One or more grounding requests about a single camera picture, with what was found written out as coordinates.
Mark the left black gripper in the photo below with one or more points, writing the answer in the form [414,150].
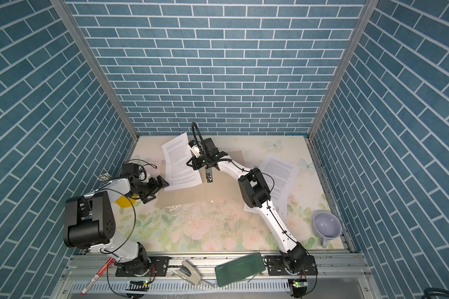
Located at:
[154,187]

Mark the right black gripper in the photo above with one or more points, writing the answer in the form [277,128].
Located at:
[194,166]

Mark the printed text paper sheet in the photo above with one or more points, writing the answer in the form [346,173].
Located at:
[177,173]

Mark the beige cardboard folder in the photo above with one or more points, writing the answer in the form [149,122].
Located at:
[222,187]

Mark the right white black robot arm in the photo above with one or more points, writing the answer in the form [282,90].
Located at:
[256,194]

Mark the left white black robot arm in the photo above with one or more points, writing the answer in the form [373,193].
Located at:
[89,222]

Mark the metal folder clip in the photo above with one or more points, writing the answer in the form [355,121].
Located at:
[209,174]

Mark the yellow pen cup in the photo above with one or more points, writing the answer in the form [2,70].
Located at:
[124,202]

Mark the coloured pens bundle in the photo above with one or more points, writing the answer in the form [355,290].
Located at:
[104,178]

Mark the red marker pen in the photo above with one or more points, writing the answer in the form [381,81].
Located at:
[97,276]

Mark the diagram paper sheet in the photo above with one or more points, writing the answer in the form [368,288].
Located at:
[281,210]

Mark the grey stapler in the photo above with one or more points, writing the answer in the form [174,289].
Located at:
[188,272]

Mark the lilac ceramic cup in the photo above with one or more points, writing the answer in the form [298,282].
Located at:
[326,226]

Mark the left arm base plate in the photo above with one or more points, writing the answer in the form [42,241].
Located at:
[157,267]

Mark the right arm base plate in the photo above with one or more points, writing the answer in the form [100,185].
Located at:
[275,266]

